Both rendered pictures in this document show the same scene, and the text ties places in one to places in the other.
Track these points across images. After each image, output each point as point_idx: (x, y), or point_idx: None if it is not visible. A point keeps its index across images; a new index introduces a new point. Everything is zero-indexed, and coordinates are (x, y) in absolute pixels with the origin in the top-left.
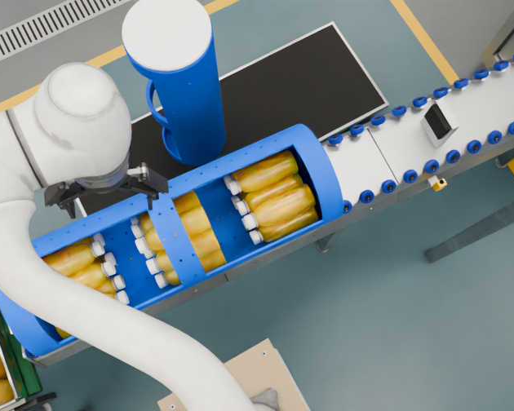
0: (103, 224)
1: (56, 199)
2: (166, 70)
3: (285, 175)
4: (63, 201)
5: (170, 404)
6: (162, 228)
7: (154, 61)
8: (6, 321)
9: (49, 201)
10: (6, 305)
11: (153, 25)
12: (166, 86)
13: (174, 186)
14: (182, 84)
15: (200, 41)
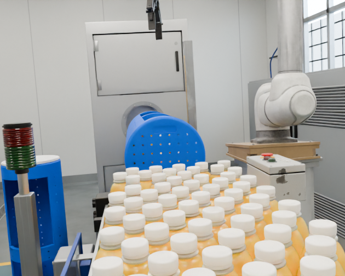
0: (140, 119)
1: (153, 3)
2: (55, 159)
3: None
4: (153, 7)
5: (252, 144)
6: (156, 113)
7: (45, 160)
8: (178, 119)
9: (152, 3)
10: (168, 116)
11: None
12: (55, 179)
13: (134, 121)
14: (60, 176)
15: (51, 155)
